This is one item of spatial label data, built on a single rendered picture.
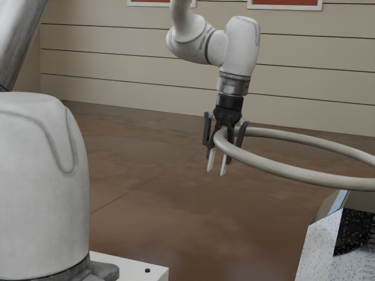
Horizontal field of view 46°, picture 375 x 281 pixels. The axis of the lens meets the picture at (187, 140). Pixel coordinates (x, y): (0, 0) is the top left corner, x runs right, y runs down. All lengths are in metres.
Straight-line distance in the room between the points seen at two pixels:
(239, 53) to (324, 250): 0.55
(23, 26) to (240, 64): 0.61
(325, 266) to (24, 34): 0.85
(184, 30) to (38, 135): 0.76
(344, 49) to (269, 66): 1.19
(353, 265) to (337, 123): 6.34
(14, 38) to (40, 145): 0.28
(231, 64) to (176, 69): 6.83
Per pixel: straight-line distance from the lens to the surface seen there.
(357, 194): 1.34
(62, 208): 0.57
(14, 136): 0.55
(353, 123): 7.42
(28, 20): 0.80
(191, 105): 7.94
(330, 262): 1.15
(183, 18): 1.21
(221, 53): 1.21
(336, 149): 1.41
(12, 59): 0.78
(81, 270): 0.62
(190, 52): 1.26
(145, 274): 0.70
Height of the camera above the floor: 1.21
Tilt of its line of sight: 12 degrees down
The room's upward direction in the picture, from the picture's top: 3 degrees clockwise
